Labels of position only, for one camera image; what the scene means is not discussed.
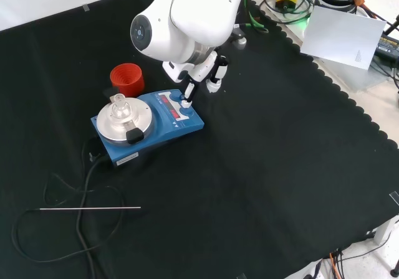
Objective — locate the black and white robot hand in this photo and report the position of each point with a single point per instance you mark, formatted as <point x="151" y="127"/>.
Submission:
<point x="199" y="72"/>

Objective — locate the heater with blue base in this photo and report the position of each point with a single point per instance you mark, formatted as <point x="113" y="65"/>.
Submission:
<point x="187" y="121"/>

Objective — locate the red ribbed plastic cup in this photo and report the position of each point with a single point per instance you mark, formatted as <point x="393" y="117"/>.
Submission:
<point x="127" y="78"/>

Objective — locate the black bench cloth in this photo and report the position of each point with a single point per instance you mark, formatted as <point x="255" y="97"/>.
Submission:
<point x="249" y="167"/>

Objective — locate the clear tape piece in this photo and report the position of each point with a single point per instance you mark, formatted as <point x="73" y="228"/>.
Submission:
<point x="394" y="198"/>
<point x="86" y="7"/>

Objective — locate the pale board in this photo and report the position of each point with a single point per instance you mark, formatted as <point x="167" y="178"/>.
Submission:
<point x="343" y="36"/>

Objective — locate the thin metal rod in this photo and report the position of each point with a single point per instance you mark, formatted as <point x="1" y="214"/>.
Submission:
<point x="90" y="208"/>

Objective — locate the black power adapter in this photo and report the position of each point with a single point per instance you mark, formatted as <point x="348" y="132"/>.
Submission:
<point x="388" y="45"/>

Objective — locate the white bench leg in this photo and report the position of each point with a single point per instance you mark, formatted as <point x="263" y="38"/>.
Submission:
<point x="385" y="230"/>

